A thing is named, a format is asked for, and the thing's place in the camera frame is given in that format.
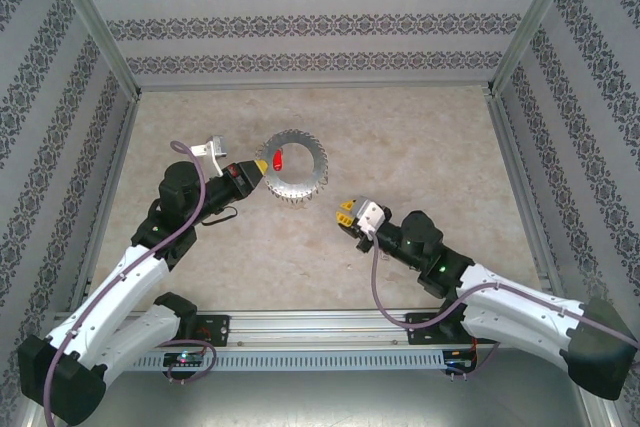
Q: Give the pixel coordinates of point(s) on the red plastic key tag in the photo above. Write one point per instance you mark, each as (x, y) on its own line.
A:
(278, 159)

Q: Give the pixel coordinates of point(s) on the silver keyring disc with rings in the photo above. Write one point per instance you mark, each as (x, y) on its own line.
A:
(315, 147)

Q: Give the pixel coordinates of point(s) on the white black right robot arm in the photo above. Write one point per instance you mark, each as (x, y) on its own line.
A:
(525, 312)

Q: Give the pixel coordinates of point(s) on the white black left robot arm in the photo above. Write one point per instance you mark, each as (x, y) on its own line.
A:
(115, 287)

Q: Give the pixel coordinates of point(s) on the small circuit board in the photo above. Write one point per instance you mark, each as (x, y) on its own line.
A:
(182, 358)
(460, 363)

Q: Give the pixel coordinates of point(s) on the aluminium side rail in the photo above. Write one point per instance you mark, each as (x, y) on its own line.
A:
(521, 197)
(110, 197)

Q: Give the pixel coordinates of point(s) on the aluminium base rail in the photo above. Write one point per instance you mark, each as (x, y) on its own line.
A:
(320, 327)

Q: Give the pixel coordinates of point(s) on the aluminium frame post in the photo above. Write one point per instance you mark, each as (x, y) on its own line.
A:
(95, 17)
(536, 17)

